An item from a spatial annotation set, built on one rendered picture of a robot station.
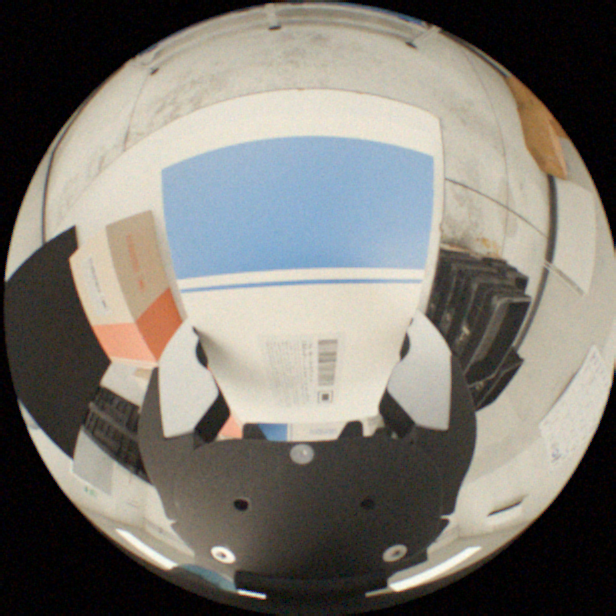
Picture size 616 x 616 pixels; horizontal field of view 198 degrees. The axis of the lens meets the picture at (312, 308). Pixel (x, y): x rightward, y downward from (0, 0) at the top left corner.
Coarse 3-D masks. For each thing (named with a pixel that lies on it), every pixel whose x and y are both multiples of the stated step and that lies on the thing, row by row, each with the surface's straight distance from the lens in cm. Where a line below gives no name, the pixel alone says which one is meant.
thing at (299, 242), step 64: (256, 128) 9; (320, 128) 9; (384, 128) 9; (192, 192) 9; (256, 192) 8; (320, 192) 8; (384, 192) 9; (192, 256) 10; (256, 256) 9; (320, 256) 8; (384, 256) 9; (192, 320) 11; (256, 320) 10; (320, 320) 10; (384, 320) 11; (256, 384) 14; (320, 384) 13; (384, 384) 15
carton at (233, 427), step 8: (136, 368) 32; (144, 368) 31; (208, 368) 26; (136, 376) 30; (144, 376) 30; (144, 384) 31; (232, 416) 27; (232, 424) 29; (240, 424) 28; (224, 432) 33; (232, 432) 32; (240, 432) 31
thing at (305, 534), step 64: (256, 448) 6; (320, 448) 6; (384, 448) 6; (192, 512) 6; (256, 512) 6; (320, 512) 5; (384, 512) 6; (256, 576) 6; (320, 576) 6; (384, 576) 6
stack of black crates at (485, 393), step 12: (504, 360) 121; (516, 360) 130; (504, 372) 113; (516, 372) 140; (480, 384) 124; (492, 384) 117; (504, 384) 147; (480, 396) 126; (492, 396) 156; (480, 408) 144
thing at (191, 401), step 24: (192, 336) 11; (168, 360) 10; (192, 360) 9; (168, 384) 9; (192, 384) 8; (216, 384) 8; (168, 408) 8; (192, 408) 8; (216, 408) 8; (168, 432) 8; (216, 432) 8
